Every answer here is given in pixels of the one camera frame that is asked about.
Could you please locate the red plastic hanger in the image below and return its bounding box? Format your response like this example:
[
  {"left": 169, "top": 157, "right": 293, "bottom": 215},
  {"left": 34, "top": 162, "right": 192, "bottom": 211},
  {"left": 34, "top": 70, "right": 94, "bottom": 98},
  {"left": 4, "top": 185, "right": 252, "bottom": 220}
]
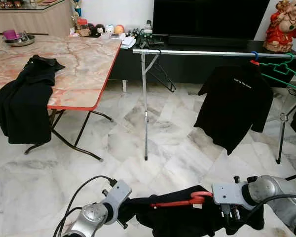
[{"left": 149, "top": 190, "right": 214, "bottom": 208}]

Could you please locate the black short-sleeved shirt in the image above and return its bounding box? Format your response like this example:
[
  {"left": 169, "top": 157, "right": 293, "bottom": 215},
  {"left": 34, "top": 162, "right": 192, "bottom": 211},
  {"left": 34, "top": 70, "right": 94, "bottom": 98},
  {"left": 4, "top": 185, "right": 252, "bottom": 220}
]
[{"left": 0, "top": 54, "right": 66, "bottom": 145}]

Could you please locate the black plastic hanger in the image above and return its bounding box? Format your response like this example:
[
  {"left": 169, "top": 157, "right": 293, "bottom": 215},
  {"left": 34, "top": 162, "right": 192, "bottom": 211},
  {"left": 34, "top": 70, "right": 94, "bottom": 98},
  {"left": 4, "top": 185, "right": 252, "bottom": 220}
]
[{"left": 147, "top": 49, "right": 177, "bottom": 93}]

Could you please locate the red hanger blue hook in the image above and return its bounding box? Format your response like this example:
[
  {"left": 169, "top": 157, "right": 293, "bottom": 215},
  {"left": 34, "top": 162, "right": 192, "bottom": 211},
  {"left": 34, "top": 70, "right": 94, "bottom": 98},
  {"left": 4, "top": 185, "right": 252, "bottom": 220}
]
[{"left": 250, "top": 51, "right": 263, "bottom": 66}]

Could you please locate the green plastic hanger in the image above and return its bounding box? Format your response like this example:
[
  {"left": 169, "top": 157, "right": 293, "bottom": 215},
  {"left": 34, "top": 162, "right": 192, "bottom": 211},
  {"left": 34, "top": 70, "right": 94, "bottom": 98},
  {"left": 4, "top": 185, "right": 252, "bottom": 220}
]
[{"left": 259, "top": 53, "right": 296, "bottom": 93}]

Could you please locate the black T-shirt with lettering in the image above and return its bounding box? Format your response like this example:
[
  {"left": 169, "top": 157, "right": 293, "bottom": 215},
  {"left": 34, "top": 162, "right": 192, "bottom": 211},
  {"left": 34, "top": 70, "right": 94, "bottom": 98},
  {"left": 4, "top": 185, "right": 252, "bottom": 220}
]
[{"left": 194, "top": 64, "right": 274, "bottom": 155}]

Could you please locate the black low TV console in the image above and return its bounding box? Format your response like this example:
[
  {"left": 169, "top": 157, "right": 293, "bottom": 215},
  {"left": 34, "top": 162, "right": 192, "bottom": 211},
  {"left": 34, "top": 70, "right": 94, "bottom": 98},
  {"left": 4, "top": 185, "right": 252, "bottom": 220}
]
[{"left": 109, "top": 34, "right": 296, "bottom": 85}]

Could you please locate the marble-pattern folding table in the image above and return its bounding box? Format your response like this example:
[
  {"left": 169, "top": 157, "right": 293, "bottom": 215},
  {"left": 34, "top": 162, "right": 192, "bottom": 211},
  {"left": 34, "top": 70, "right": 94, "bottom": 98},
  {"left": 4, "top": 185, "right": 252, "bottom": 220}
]
[{"left": 0, "top": 34, "right": 123, "bottom": 162}]

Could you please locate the silver metal clothes rack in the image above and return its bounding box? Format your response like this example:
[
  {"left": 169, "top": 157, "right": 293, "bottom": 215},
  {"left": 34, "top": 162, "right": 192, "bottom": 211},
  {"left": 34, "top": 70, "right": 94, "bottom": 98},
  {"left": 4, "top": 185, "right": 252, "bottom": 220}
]
[{"left": 133, "top": 48, "right": 296, "bottom": 182}]

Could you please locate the black soundbar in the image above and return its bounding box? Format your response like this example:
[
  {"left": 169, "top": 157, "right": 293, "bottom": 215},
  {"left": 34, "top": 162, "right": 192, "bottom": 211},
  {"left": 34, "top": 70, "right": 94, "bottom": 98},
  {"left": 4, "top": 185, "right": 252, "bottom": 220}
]
[{"left": 168, "top": 35, "right": 259, "bottom": 48}]

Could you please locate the red laughing Buddha statue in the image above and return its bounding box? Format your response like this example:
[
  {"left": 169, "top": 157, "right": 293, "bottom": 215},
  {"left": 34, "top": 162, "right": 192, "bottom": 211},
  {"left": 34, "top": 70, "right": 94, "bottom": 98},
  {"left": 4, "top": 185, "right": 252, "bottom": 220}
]
[{"left": 262, "top": 0, "right": 296, "bottom": 53}]

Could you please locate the red-lidded jar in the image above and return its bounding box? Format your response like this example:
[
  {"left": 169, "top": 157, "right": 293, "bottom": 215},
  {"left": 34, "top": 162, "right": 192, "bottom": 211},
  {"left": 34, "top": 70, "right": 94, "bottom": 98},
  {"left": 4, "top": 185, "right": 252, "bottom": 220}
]
[{"left": 75, "top": 17, "right": 88, "bottom": 38}]

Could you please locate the black flat-screen television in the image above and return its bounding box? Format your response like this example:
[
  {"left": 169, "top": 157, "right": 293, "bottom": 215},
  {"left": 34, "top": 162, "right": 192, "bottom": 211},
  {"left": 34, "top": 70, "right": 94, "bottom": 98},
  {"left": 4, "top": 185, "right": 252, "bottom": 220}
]
[{"left": 152, "top": 0, "right": 271, "bottom": 40}]

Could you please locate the silver metal bowl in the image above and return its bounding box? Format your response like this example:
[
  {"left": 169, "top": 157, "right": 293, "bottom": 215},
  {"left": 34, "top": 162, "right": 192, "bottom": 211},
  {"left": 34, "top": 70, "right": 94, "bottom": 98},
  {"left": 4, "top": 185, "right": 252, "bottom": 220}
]
[{"left": 2, "top": 34, "right": 36, "bottom": 47}]

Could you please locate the blue and gold trophy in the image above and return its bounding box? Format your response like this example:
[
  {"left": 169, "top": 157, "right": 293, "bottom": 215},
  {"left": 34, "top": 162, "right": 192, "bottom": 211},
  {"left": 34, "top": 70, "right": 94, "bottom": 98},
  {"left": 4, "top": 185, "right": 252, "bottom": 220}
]
[{"left": 72, "top": 0, "right": 83, "bottom": 18}]

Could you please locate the light wooden sideboard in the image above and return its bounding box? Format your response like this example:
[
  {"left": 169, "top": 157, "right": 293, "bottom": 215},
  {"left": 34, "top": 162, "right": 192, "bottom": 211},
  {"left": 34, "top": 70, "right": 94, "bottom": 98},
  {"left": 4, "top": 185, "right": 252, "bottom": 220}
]
[{"left": 0, "top": 0, "right": 74, "bottom": 38}]

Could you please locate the magenta plastic cup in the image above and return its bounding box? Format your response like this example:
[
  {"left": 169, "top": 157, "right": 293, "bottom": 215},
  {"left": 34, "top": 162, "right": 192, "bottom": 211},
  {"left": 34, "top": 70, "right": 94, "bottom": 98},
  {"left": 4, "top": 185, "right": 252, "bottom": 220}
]
[{"left": 2, "top": 30, "right": 18, "bottom": 41}]

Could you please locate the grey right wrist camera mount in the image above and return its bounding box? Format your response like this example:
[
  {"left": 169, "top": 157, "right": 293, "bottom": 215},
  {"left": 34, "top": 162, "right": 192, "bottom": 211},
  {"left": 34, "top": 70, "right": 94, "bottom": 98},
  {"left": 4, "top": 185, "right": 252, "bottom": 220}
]
[{"left": 212, "top": 182, "right": 250, "bottom": 207}]

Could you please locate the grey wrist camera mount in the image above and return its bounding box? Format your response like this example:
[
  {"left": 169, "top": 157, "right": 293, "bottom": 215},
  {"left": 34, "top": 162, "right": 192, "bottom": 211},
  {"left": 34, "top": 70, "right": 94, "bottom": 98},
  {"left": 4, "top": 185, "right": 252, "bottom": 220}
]
[
  {"left": 212, "top": 182, "right": 250, "bottom": 207},
  {"left": 103, "top": 179, "right": 132, "bottom": 220}
]

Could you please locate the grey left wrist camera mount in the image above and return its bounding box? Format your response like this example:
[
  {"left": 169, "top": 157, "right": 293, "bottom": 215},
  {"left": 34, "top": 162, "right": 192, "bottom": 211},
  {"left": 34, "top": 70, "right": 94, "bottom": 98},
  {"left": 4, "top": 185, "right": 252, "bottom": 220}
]
[{"left": 103, "top": 179, "right": 132, "bottom": 220}]

